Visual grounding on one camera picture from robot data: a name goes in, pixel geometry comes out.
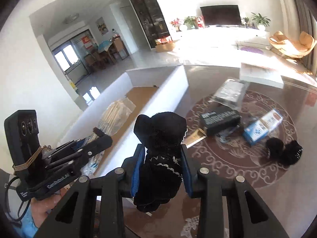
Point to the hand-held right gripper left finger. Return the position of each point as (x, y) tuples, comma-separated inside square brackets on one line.
[(137, 173)]

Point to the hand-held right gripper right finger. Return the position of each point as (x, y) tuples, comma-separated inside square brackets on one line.
[(187, 178)]

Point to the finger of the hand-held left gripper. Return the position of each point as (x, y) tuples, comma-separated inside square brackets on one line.
[(102, 140), (71, 160)]

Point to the bag of wooden chopsticks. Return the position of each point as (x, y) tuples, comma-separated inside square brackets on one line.
[(116, 111)]

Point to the black fuzzy glove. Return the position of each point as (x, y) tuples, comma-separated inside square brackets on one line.
[(274, 148), (292, 153), (159, 138)]

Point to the gold brown card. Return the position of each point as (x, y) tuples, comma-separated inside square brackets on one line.
[(195, 136)]

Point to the clear plastic bag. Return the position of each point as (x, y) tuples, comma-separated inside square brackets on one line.
[(231, 135)]

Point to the black box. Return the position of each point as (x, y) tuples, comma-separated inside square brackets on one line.
[(220, 121)]

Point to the white cardboard box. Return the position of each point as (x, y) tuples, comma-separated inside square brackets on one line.
[(171, 86)]

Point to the blue and white box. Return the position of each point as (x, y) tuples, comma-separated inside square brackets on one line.
[(262, 126)]

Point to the person's left hand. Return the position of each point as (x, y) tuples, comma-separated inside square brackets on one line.
[(43, 208)]

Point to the sliding glass door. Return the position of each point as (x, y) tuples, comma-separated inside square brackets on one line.
[(66, 57)]

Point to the dining table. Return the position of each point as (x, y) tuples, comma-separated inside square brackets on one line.
[(105, 47)]

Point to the grey item in clear bag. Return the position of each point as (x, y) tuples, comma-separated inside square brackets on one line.
[(229, 93)]

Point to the cardboard box of snacks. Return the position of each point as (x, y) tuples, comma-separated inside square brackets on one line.
[(165, 45)]

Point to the ceiling lamp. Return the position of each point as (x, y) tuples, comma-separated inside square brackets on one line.
[(71, 19)]

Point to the white flat box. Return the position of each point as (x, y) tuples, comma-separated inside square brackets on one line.
[(260, 75)]

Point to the dark glass display cabinet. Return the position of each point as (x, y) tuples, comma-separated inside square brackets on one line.
[(148, 12)]

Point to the red flower bouquet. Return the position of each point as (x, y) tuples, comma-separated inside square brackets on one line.
[(176, 24)]

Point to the purple mat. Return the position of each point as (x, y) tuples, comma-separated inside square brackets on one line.
[(251, 50)]

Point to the white television cabinet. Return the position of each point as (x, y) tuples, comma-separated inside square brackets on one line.
[(223, 36)]

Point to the bushy green potted plant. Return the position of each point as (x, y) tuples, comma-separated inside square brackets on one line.
[(190, 21)]

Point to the red ornament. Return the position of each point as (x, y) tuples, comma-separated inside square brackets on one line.
[(201, 21)]

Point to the black television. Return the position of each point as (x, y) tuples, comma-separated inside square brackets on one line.
[(220, 15)]

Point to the small green potted plant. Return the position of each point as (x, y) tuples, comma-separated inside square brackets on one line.
[(245, 21)]

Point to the orange lounge chair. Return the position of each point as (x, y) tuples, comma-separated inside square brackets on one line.
[(292, 45)]

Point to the large green potted plant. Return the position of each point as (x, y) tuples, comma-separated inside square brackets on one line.
[(260, 19)]

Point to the white sheer curtain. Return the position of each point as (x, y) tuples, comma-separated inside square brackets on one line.
[(284, 7)]

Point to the grey curtain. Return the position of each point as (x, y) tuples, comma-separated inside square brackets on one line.
[(305, 17)]

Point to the framed wall picture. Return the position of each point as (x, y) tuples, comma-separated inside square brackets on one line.
[(102, 26)]

